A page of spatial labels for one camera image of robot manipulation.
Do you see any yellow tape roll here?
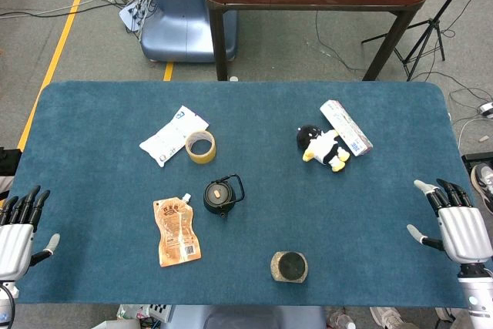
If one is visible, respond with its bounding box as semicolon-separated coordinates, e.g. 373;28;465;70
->
184;129;217;165

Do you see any clear water bottle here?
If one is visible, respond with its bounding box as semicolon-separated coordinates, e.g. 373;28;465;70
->
327;307;357;329

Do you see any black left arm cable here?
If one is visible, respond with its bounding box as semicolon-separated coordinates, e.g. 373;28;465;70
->
0;281;17;329

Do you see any white power strip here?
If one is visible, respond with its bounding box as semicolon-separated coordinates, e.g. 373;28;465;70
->
119;0;155;34

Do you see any white plastic packet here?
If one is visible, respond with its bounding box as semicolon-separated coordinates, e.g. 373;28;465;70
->
139;105;210;168

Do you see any white purple carton box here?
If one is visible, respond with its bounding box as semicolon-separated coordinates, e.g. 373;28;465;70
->
319;99;374;158

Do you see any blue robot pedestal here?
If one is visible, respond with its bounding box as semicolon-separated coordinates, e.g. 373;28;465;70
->
140;0;238;63

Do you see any beige sneaker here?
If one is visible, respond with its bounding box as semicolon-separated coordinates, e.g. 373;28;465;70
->
369;307;409;329

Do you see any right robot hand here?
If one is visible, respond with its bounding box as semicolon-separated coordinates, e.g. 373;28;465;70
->
407;178;493;267

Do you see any blue felt table mat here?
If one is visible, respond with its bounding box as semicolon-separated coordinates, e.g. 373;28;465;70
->
0;81;482;309

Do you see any blue grey robot torso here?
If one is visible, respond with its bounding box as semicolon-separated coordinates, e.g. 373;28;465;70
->
161;304;328;329

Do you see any white floor cable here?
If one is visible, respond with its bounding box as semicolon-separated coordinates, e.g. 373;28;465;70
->
0;0;120;18

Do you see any thin black floor cable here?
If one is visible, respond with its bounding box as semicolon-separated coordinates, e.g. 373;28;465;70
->
314;11;369;72

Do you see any black box beside table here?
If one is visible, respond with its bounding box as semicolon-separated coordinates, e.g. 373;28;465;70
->
0;146;23;176

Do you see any small black teapot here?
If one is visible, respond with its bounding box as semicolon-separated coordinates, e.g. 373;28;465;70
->
203;173;246;219

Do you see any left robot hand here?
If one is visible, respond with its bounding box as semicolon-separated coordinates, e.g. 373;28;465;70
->
0;185;62;282

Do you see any black flat case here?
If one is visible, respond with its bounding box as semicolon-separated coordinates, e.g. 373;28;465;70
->
461;153;493;171

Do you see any checkerboard calibration card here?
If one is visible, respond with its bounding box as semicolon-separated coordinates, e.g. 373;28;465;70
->
148;304;173;324

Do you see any black tripod stand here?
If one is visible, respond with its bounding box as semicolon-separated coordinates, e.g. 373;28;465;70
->
361;0;493;82

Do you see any orange spout pouch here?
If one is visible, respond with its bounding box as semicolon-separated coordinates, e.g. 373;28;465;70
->
153;193;203;268

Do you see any penguin plush toy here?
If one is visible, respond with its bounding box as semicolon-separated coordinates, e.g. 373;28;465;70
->
296;124;351;173

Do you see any grey sneaker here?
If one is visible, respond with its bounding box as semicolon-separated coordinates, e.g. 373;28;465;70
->
470;163;493;214

